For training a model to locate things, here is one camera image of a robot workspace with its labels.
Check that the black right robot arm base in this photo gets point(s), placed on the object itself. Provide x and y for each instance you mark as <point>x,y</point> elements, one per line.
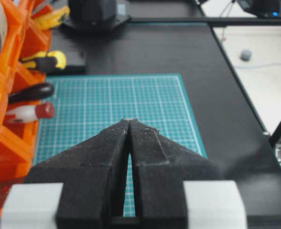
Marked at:
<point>96,16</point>

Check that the yellow black screwdriver upper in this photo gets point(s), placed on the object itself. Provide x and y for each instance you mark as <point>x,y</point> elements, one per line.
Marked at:
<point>45,62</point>

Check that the black aluminium table frame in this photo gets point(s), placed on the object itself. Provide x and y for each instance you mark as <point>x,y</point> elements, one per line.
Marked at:
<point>250,21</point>

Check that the small grey cap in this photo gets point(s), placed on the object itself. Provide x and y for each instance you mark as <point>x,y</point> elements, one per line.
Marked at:
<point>245,55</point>

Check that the green cutting mat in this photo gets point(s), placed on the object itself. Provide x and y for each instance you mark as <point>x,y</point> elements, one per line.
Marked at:
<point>87,104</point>

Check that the black table mat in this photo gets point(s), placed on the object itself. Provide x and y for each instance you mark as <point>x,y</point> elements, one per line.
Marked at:
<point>210,204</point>

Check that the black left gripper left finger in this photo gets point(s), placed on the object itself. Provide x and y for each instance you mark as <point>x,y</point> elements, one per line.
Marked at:
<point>93,174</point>

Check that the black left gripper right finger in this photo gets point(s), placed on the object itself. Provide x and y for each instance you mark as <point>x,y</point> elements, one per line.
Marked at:
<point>159,168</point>

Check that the black handle screwdriver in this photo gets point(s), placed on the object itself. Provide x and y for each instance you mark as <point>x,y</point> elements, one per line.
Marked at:
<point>35,92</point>

